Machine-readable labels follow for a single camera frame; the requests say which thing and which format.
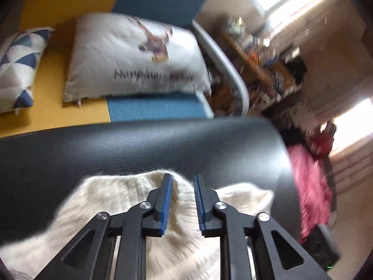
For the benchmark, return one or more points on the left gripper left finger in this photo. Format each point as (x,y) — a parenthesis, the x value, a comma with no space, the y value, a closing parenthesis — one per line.
(114,247)

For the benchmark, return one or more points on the person in red jacket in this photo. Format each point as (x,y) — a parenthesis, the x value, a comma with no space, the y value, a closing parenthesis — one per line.
(321,145)

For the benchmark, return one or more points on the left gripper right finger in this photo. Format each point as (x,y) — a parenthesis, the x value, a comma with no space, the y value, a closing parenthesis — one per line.
(252,247)

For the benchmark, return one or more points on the wooden side table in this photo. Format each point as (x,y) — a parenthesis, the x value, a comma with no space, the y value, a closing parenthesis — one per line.
(269,75)

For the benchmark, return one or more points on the pink blanket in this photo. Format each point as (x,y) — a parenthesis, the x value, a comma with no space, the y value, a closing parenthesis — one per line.
(314,195)

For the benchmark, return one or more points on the tricolour sofa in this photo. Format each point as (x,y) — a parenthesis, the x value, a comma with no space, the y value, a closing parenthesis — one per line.
(50,111)

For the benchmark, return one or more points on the deer print pillow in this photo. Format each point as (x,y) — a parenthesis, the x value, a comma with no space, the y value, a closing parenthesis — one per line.
(119,55)

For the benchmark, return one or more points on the geometric pattern pillow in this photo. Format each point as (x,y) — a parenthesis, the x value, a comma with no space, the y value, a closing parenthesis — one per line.
(21,55)

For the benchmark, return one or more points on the cream knitted sweater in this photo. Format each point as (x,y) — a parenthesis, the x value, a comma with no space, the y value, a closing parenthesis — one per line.
(181,253)

